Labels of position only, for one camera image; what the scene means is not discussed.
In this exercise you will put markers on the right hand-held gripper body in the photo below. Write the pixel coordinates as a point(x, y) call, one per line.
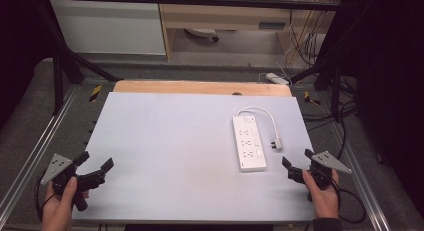
point(328, 161)

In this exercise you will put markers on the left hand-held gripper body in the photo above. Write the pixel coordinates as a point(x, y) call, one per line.
point(57, 167)

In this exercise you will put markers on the white power strip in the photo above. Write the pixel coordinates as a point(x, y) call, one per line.
point(248, 144)

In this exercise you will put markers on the person's right hand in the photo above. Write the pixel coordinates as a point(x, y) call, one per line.
point(322, 199)

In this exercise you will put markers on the person's left hand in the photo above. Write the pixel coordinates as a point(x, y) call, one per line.
point(58, 207)

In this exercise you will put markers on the yellow black tape strip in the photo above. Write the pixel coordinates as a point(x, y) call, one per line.
point(95, 93)
point(310, 98)

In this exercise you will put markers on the pale grey table mat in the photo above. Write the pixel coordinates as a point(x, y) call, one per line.
point(173, 151)

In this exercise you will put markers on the black metal stand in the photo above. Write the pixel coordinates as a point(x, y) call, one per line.
point(336, 91)
point(58, 78)

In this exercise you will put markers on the white power adapter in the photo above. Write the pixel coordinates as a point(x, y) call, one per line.
point(276, 78)

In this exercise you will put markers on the black curtain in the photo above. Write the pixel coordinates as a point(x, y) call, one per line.
point(18, 41)
point(393, 91)

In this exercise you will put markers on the wooden table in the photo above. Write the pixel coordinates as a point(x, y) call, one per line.
point(200, 87)

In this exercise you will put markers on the white cabinet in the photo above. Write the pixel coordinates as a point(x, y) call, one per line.
point(106, 27)

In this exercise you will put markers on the office chair base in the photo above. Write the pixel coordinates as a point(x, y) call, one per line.
point(202, 32)

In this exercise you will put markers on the wooden desk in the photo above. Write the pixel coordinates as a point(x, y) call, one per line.
point(226, 16)

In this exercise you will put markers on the aluminium rail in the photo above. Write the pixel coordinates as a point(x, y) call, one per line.
point(36, 145)
point(366, 195)

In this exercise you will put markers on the black horizontal frame bar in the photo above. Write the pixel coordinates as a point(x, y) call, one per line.
point(200, 0)

